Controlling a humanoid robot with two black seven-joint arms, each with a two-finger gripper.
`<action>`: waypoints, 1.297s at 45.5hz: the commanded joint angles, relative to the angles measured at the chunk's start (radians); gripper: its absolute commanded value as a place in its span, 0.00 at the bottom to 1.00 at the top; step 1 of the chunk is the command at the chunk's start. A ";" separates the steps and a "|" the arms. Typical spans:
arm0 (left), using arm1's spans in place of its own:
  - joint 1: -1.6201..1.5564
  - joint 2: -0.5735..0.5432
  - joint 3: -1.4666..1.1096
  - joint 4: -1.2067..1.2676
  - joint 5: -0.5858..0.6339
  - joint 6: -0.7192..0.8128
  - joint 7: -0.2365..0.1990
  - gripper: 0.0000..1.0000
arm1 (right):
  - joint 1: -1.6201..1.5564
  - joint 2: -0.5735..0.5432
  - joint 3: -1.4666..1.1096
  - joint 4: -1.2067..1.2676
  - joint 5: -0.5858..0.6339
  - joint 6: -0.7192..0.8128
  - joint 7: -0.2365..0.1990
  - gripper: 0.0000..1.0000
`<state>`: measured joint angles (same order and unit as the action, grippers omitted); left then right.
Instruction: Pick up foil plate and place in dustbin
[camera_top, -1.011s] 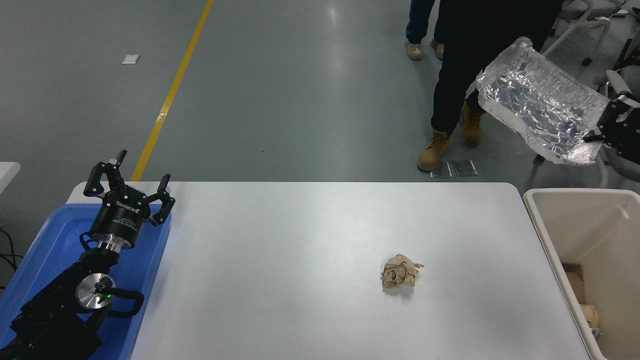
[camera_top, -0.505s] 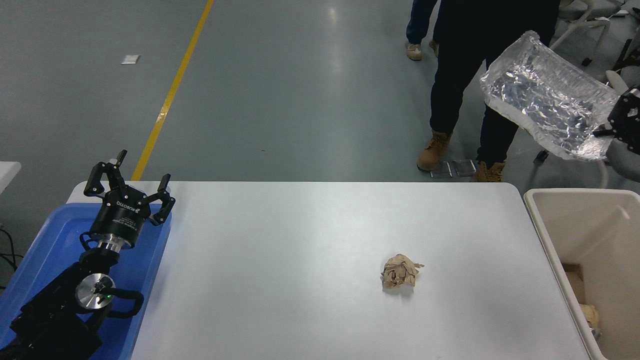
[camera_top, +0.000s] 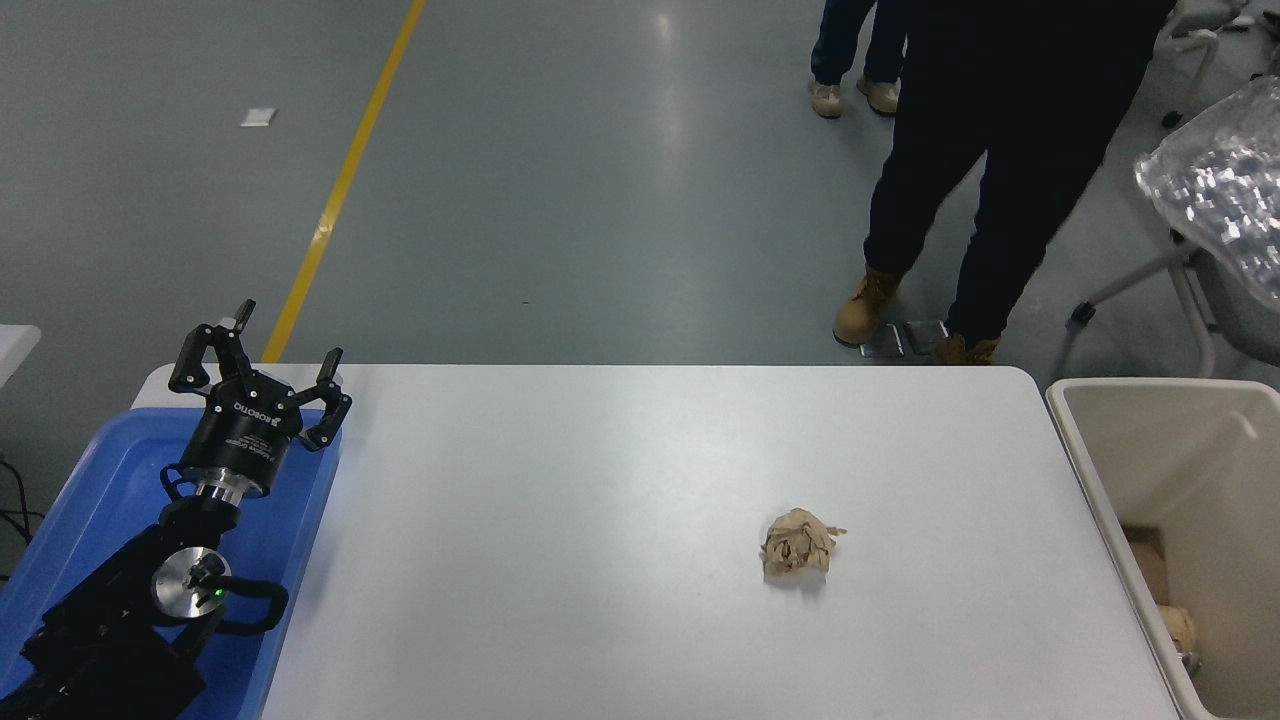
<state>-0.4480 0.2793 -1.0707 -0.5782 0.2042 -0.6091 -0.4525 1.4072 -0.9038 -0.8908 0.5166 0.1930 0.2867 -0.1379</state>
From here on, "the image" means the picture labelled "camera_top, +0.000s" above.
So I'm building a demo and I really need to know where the person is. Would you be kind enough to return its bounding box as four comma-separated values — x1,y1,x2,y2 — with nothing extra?
833,0,1177,367
808,0,913,120

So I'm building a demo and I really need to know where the large pale bin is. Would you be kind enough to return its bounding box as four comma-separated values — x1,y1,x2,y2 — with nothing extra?
1046,376,1280,720

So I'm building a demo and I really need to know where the black cable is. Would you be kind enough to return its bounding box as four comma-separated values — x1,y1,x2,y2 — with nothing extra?
0,455,48,581

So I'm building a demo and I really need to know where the rectangular foil tray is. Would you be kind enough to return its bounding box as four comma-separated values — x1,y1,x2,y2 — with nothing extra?
1135,75,1280,311

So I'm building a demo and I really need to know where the white side table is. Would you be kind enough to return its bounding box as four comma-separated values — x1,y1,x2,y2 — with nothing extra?
0,323,44,391

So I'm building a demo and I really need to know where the blue plastic tray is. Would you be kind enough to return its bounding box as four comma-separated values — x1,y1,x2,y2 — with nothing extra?
0,405,346,720

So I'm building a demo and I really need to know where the brown cardboard piece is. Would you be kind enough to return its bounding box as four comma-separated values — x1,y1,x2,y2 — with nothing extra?
1125,527,1173,608

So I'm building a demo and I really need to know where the crumpled tan paper ball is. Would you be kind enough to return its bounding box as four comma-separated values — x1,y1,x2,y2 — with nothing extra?
1158,607,1201,656
760,508,848,579

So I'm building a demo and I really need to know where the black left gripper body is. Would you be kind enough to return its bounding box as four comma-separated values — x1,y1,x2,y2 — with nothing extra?
180,370,304,496

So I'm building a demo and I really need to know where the grey chair with white frame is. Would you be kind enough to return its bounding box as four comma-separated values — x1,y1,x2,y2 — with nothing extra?
1158,0,1259,129

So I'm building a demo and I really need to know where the white chair with armrest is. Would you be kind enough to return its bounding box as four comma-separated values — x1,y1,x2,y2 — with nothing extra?
1060,235,1280,379

